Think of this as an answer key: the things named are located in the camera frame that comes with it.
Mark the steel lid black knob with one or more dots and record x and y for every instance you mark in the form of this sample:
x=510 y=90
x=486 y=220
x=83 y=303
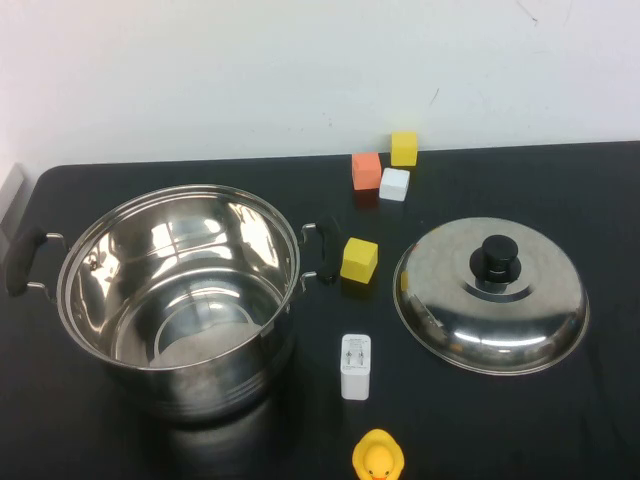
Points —
x=525 y=325

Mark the white power adapter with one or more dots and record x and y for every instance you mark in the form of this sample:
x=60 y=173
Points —
x=355 y=370

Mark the orange cube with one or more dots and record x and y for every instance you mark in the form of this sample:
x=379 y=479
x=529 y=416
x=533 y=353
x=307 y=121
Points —
x=366 y=171

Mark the white cube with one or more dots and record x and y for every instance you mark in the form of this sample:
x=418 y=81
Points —
x=394 y=184

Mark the yellow rubber duck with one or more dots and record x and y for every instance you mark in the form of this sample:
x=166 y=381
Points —
x=377 y=455

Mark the yellow cube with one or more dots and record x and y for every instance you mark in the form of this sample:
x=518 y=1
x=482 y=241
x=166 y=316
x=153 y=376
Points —
x=404 y=149
x=358 y=260

